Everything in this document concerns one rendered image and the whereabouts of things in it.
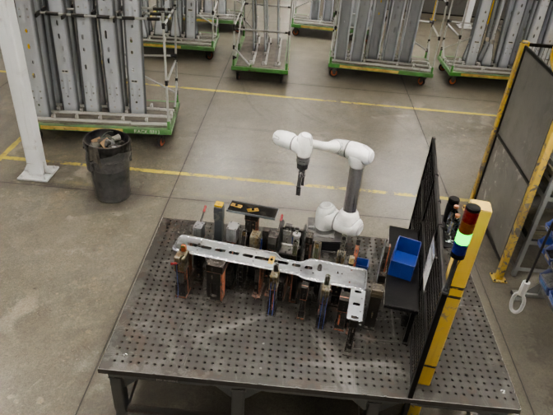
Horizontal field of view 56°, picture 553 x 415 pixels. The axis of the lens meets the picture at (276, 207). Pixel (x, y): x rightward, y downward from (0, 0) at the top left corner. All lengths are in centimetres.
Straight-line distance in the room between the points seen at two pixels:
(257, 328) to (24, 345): 199
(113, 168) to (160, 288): 225
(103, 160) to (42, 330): 192
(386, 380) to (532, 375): 174
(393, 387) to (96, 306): 265
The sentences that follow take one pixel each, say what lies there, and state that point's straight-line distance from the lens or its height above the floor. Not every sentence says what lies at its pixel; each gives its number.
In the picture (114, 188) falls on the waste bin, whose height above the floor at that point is 20.
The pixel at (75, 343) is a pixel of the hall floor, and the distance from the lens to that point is 461.
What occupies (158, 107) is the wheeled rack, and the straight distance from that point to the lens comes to 770.
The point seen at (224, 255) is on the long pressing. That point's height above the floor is 100.
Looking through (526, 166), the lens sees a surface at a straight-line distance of 534.
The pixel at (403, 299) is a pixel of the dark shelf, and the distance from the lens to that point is 352.
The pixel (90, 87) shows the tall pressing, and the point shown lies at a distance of 749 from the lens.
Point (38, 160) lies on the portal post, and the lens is 669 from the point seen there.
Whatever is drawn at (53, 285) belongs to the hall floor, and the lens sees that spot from 517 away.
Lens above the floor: 334
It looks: 34 degrees down
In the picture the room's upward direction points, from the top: 5 degrees clockwise
